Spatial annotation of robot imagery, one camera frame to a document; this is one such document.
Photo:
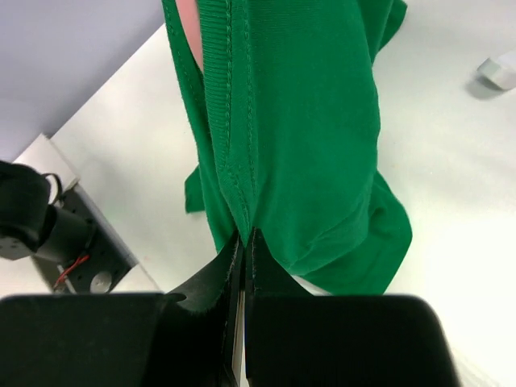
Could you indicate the white clothes rack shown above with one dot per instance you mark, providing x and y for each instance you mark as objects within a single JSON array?
[{"x": 499, "y": 70}]

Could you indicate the green t shirt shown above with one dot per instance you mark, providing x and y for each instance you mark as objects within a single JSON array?
[{"x": 286, "y": 121}]

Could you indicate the pink plastic hanger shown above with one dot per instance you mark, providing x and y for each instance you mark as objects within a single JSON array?
[{"x": 190, "y": 21}]

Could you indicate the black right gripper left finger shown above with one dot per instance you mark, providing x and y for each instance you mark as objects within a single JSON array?
[{"x": 188, "y": 337}]

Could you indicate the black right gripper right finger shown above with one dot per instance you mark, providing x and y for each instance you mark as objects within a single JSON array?
[{"x": 294, "y": 338}]

